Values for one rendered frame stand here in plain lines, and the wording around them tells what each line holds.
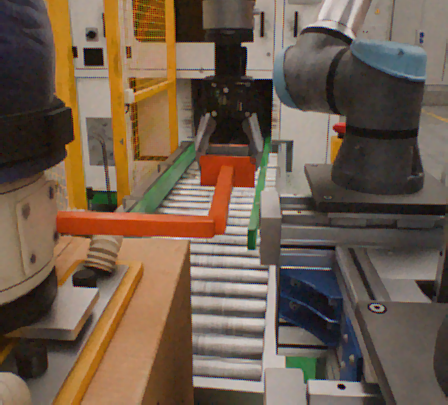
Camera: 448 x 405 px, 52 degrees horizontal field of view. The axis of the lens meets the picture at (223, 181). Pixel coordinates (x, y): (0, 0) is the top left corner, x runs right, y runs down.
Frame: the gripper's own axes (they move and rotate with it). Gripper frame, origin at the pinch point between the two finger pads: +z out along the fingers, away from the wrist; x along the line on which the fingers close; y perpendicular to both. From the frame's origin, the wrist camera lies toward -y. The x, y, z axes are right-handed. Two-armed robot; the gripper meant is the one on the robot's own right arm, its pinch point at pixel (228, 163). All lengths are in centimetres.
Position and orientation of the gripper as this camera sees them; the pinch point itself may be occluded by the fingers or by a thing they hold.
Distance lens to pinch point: 74.3
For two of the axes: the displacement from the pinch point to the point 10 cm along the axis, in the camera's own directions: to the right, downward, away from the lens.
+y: -0.6, 2.9, -9.5
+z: -0.1, 9.6, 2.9
